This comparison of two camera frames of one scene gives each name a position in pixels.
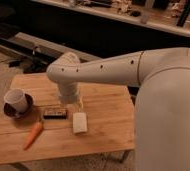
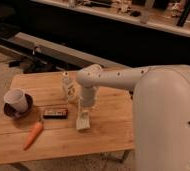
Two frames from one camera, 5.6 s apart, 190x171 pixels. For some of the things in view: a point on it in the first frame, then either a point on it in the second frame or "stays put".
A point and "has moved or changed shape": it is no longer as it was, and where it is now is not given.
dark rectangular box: x=55 y=113 stays put
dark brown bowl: x=11 y=112 stays put
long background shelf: x=178 y=16 stays put
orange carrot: x=37 y=128 stays put
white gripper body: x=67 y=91 -> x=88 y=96
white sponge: x=79 y=122 has moved or changed shape
